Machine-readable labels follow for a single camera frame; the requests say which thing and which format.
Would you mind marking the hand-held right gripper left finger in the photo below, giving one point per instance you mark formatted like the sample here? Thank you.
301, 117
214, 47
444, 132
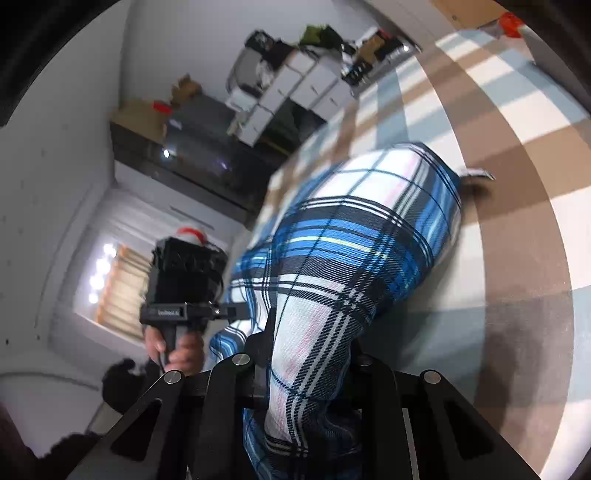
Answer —
258, 369

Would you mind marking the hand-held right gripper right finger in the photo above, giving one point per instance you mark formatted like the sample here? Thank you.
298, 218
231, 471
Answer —
369, 383

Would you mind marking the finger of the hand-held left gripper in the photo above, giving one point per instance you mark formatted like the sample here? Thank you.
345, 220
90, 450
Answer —
235, 311

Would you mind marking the blue white plaid shirt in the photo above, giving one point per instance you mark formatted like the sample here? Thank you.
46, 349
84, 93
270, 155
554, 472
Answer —
346, 240

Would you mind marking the person's left hand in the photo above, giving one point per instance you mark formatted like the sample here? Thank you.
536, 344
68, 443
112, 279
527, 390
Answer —
187, 355

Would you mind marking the red white bag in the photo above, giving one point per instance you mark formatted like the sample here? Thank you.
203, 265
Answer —
191, 233

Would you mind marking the wooden slat ceiling lamp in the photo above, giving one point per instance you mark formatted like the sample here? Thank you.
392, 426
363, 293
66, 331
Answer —
120, 286

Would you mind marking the white curtain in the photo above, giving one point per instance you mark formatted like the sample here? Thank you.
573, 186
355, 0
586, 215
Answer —
138, 207

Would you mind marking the dark glass wardrobe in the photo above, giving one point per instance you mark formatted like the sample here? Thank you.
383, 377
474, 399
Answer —
152, 159

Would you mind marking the dark grey fridge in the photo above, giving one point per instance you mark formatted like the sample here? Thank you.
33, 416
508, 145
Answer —
203, 124

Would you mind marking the red box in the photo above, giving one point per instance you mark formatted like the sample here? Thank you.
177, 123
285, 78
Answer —
162, 108

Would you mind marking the white electric kettle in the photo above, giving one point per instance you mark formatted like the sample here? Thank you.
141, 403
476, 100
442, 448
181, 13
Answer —
241, 99

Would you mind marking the open cardboard box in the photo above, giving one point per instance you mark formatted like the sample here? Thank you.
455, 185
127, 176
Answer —
187, 90

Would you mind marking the grey round-top mirror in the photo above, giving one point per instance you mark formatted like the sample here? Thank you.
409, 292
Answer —
242, 64

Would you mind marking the white drawer desk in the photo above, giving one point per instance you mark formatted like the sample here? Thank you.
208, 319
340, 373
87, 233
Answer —
300, 87

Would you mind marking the person's dark clothing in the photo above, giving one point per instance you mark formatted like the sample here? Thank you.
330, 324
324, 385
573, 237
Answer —
37, 443

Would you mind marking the black flat box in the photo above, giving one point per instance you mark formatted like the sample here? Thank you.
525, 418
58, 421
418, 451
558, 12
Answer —
355, 73

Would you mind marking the silver suitcase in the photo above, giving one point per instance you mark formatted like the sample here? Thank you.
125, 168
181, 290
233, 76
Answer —
392, 55

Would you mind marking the tan wooden door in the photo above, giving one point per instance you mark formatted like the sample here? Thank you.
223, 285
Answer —
466, 9

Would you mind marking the grey table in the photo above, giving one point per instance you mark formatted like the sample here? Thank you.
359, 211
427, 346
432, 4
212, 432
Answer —
542, 44

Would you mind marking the orange plastic bag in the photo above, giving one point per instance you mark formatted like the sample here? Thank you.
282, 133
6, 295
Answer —
511, 24

